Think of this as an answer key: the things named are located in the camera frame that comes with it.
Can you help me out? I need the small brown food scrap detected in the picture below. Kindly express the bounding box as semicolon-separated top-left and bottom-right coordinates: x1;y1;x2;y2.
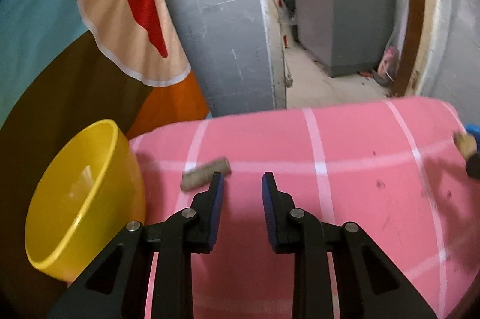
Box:
453;132;478;161

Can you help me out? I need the blue plastic bucket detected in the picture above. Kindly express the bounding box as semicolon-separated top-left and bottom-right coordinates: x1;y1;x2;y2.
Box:
465;124;480;142

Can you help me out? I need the pink checked tablecloth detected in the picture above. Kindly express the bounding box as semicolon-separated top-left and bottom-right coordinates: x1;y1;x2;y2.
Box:
130;97;479;318

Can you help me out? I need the yellow plastic bowl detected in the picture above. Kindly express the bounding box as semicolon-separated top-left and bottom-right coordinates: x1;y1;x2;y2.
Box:
24;119;146;282

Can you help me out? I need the brown cork piece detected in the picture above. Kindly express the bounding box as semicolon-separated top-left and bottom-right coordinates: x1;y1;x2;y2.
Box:
180;157;231;192

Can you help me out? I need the teal orange red cloth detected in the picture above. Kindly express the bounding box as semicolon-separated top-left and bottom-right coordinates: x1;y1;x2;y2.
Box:
0;0;211;139

